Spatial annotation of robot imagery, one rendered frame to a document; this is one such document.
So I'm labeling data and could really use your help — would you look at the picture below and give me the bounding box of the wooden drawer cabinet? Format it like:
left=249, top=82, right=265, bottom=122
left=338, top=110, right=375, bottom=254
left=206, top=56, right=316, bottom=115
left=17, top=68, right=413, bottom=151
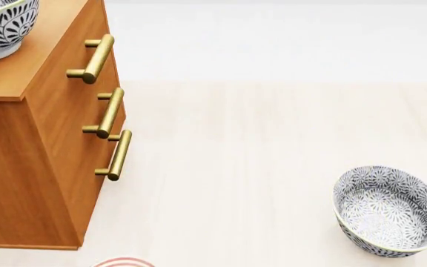
left=0, top=0, right=128, bottom=251

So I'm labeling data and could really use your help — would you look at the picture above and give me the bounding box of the red white striped plate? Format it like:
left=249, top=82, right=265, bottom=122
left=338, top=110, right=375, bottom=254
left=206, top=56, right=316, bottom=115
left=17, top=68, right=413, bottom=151
left=89, top=256, right=156, bottom=267

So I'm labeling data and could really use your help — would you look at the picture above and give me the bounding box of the brass drawer handle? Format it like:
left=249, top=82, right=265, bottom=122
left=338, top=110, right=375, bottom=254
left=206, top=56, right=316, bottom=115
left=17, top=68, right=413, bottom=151
left=82, top=87, right=125, bottom=139
left=66, top=33, right=116, bottom=85
left=94, top=129, right=133, bottom=182

